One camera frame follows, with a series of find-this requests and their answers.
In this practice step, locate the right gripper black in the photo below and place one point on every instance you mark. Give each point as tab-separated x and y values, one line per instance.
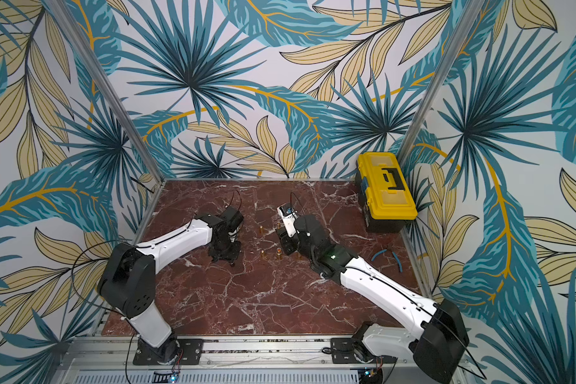
286	241

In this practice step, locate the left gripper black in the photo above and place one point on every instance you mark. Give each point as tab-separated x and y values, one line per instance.
230	257

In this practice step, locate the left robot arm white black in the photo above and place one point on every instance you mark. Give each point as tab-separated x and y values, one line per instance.
128	282

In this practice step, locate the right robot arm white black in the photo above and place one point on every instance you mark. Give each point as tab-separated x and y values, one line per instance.
435	335

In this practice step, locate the yellow black toolbox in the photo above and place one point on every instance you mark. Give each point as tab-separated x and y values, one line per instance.
383	194

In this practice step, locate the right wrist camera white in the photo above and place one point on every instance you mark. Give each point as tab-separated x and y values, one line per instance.
288	217

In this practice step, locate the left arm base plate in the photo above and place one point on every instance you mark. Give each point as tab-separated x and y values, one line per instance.
175	350

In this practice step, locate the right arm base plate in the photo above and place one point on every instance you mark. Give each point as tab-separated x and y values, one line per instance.
351	351

